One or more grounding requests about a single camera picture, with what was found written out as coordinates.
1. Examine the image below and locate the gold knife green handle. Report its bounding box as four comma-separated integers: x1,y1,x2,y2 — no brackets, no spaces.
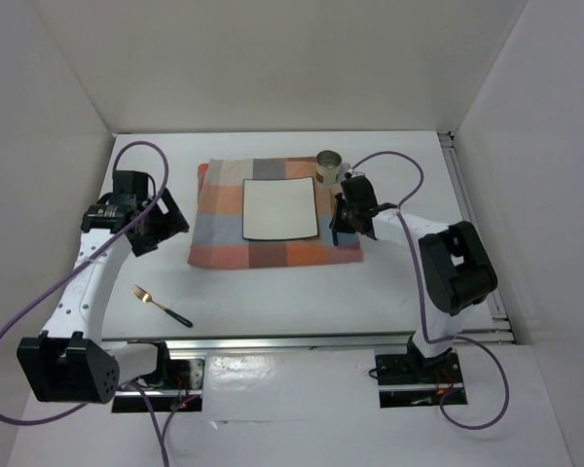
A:
329,193,341,246

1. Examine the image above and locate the checkered orange blue cloth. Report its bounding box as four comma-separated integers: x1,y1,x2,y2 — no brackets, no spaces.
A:
188,157,363,269

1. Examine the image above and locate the gold fork green handle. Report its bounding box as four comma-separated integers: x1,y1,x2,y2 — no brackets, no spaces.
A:
131,285,194,328

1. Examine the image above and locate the metal cup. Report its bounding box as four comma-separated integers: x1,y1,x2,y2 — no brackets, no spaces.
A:
315,150,343,186

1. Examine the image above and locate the square white plate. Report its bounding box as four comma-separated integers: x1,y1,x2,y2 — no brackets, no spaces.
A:
242,177,318,241

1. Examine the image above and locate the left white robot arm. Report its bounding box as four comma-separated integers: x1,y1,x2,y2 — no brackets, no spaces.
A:
17,170,189,404

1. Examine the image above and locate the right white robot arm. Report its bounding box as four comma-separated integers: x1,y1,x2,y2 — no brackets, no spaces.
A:
330,174,498,381

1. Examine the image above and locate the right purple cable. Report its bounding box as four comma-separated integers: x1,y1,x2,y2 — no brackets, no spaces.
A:
345,151,511,430

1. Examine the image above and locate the purple cable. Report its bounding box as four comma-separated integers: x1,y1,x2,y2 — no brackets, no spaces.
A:
0,140,196,466
345,151,511,430

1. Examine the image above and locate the aluminium rail front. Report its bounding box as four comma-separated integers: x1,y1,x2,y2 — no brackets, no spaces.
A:
96,330,517,354

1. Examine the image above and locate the aluminium rail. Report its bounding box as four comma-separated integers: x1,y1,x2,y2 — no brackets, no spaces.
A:
96,330,517,354
437,132,513,334

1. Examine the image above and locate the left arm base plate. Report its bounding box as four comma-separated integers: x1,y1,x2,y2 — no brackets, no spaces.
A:
112,357,205,413

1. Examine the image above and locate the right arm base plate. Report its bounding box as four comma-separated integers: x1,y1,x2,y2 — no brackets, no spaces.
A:
368,352,468,409

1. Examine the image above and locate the aluminium rail right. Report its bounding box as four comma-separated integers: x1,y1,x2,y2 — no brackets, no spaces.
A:
437,132,513,334

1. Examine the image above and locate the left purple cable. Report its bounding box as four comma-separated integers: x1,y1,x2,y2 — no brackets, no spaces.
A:
0,140,196,466

